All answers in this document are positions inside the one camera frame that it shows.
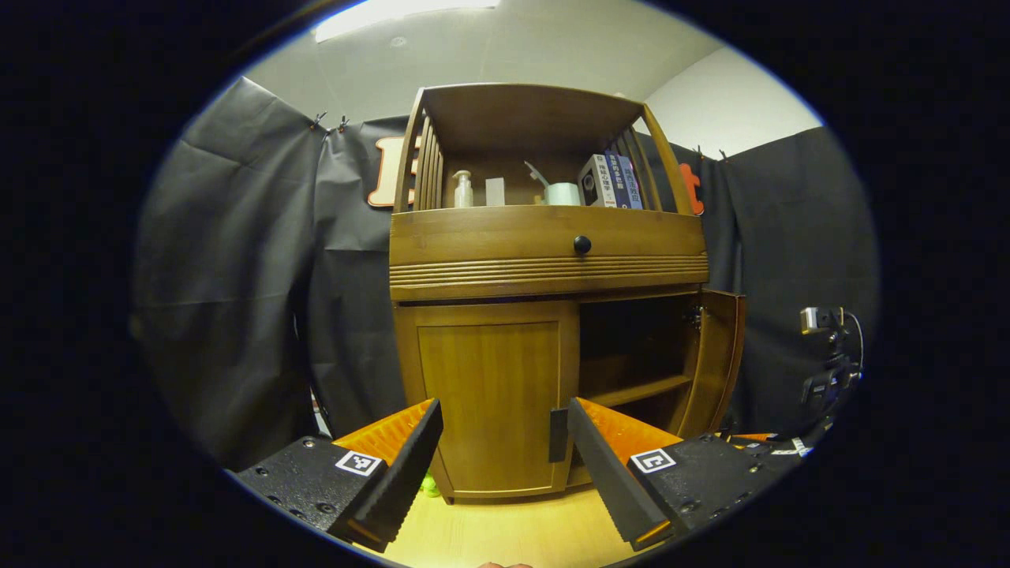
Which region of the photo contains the black backdrop cloth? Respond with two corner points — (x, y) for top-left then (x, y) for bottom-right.
(130, 75), (881, 474)

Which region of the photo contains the black camera stand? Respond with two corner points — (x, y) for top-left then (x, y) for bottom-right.
(801, 331), (866, 431)

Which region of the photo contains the dark blue book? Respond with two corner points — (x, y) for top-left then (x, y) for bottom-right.
(605, 151), (632, 210)

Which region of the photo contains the light blue book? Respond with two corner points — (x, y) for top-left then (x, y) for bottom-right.
(619, 155), (644, 211)

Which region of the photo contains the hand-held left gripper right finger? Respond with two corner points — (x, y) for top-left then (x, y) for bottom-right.
(566, 398), (782, 553)

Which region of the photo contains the silver webcam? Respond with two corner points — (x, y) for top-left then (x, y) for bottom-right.
(799, 306), (845, 335)

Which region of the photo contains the black door handle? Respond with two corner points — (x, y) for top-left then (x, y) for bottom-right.
(548, 407), (570, 464)

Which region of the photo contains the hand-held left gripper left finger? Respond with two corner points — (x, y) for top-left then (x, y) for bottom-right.
(229, 398), (444, 553)

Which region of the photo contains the ceiling light panel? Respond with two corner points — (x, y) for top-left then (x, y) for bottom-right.
(314, 0), (502, 44)

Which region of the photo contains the wooden double-door shoe cabinet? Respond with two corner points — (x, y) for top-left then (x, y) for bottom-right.
(388, 83), (746, 504)

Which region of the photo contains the wooden drawer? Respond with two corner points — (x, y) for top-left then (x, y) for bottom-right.
(389, 204), (709, 267)

